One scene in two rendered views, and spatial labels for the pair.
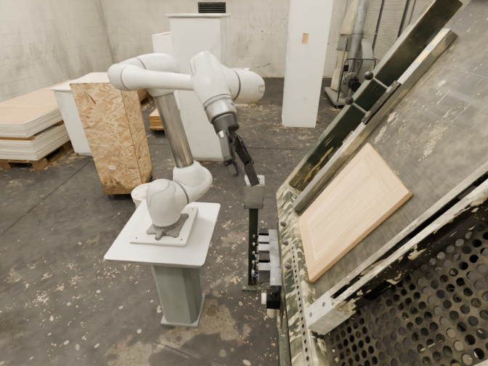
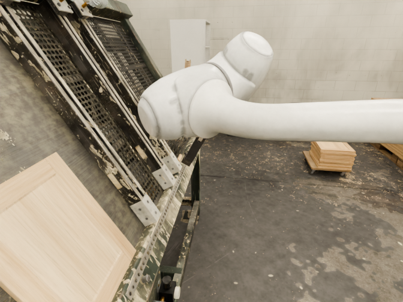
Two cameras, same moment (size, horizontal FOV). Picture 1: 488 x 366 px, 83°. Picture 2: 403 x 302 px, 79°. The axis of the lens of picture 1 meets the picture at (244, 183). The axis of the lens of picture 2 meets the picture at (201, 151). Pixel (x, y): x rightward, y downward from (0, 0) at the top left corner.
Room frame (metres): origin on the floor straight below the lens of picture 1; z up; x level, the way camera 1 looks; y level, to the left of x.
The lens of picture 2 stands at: (1.43, 0.07, 1.65)
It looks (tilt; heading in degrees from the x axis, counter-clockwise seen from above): 23 degrees down; 185
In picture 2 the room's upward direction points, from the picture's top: straight up
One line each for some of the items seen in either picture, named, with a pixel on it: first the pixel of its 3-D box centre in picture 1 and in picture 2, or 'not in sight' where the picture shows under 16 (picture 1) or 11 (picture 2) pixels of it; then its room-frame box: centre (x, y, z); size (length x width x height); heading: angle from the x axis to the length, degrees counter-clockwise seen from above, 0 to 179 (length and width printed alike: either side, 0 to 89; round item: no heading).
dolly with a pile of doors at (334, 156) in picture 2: not in sight; (325, 155); (-1.93, 1.60, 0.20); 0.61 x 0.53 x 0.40; 175
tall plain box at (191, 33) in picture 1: (207, 89); not in sight; (3.84, 0.50, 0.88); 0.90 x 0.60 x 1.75; 175
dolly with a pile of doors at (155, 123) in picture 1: (168, 120); not in sight; (4.67, 1.33, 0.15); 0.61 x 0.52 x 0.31; 175
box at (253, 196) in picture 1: (253, 192); not in sight; (1.39, -0.06, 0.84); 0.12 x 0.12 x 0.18; 87
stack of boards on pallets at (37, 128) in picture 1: (57, 115); not in sight; (4.41, 3.05, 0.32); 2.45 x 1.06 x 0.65; 175
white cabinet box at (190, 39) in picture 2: not in sight; (192, 82); (-3.22, -0.49, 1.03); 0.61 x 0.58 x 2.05; 175
